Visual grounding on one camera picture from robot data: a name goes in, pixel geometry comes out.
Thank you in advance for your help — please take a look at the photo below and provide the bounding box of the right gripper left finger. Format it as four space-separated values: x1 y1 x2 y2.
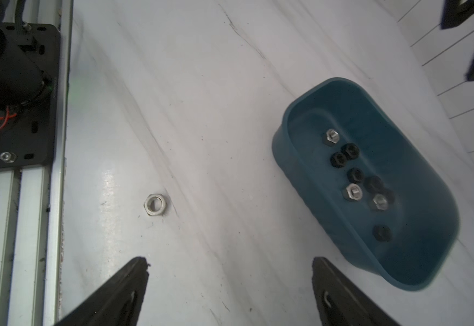
57 257 149 325

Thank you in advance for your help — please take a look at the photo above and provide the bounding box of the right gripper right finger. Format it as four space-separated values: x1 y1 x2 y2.
312 257 398 325

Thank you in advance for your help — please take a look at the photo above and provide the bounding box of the silver hex nut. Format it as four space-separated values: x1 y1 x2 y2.
143 194 167 216
343 183 363 202
369 194 389 211
322 128 340 146

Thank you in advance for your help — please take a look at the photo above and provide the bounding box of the dark teal storage box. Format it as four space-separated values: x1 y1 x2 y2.
272 78 460 291

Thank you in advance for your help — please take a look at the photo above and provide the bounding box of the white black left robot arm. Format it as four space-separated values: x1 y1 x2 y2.
0 1 474 112

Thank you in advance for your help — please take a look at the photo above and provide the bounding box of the aluminium mounting rail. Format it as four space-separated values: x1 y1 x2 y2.
0 1 73 325

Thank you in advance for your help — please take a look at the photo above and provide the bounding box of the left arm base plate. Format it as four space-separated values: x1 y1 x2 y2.
0 23 61 169

